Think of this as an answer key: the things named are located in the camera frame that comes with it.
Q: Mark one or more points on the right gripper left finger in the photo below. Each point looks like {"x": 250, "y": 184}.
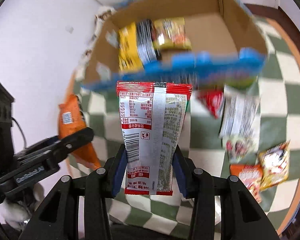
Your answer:
{"x": 101, "y": 184}

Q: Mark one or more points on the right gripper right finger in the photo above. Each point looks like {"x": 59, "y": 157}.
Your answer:
{"x": 197, "y": 184}

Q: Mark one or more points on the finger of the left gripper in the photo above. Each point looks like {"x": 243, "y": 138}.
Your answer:
{"x": 75, "y": 139}

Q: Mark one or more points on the orange red snack packet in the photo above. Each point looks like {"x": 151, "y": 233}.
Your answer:
{"x": 251, "y": 177}

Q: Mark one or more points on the white silver snack packet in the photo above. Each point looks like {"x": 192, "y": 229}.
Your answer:
{"x": 237, "y": 128}

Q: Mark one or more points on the yellow panda snack packet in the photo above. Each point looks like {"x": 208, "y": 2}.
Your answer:
{"x": 275, "y": 165}

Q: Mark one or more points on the red silver snack packet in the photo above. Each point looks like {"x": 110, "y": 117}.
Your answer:
{"x": 151, "y": 117}

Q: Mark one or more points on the small red packet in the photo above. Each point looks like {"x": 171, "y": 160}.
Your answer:
{"x": 213, "y": 100}

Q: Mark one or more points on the green white checkered mat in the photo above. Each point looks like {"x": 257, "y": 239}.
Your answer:
{"x": 213, "y": 145}

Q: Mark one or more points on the black silver striped packet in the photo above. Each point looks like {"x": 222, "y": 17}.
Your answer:
{"x": 144, "y": 39}

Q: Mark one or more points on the cardboard box blue rim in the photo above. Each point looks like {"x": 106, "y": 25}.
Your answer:
{"x": 202, "y": 42}

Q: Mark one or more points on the yellow biscuit ball packet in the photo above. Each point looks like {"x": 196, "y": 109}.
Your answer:
{"x": 170, "y": 33}

